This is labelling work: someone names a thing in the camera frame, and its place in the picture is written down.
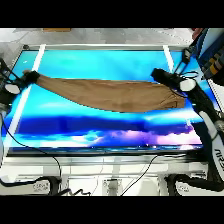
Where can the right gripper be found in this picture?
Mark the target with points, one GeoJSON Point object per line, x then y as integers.
{"type": "Point", "coordinates": [163, 76]}

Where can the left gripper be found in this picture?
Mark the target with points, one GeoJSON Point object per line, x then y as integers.
{"type": "Point", "coordinates": [31, 77]}

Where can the tan pants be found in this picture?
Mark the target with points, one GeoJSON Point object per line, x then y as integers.
{"type": "Point", "coordinates": [116, 95]}

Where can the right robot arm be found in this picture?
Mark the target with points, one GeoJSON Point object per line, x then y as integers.
{"type": "Point", "coordinates": [213, 140]}

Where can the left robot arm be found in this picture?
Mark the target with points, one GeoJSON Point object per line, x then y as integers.
{"type": "Point", "coordinates": [13, 88]}

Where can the heap of clothes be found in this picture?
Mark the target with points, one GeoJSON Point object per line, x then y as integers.
{"type": "Point", "coordinates": [200, 41]}

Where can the striped garment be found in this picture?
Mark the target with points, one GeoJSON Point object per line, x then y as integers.
{"type": "Point", "coordinates": [213, 66]}

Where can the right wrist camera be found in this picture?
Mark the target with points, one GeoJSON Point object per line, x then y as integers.
{"type": "Point", "coordinates": [187, 55]}

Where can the silver frame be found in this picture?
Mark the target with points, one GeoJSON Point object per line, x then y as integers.
{"type": "Point", "coordinates": [83, 166]}

